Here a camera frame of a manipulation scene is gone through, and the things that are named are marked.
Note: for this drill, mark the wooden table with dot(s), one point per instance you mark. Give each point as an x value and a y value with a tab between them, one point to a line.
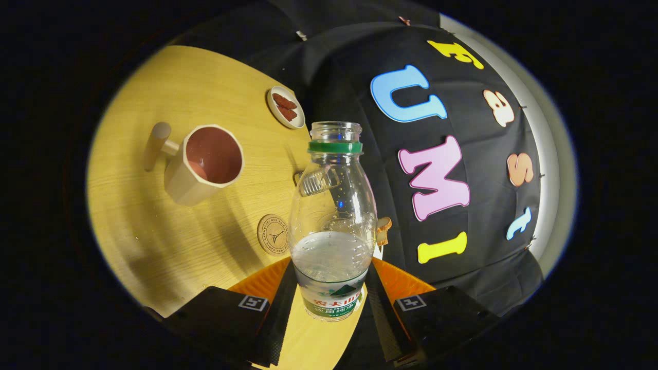
154	231

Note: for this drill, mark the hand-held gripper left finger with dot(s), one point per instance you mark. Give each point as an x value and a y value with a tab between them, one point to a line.
280	318

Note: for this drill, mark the red-brown food slice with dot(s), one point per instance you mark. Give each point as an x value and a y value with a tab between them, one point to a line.
288	114
284	101

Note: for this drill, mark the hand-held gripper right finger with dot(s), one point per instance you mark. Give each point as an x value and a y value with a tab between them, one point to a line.
383	324

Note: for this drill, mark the toast slice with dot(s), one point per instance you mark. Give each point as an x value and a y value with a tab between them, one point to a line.
385	223
381	238

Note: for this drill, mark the small white plate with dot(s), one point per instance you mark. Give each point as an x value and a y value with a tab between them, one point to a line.
272	103

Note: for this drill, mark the round wooden coaster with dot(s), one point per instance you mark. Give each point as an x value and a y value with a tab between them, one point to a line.
275	235

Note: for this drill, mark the clear plastic juice bottle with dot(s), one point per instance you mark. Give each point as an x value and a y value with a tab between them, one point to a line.
331	257

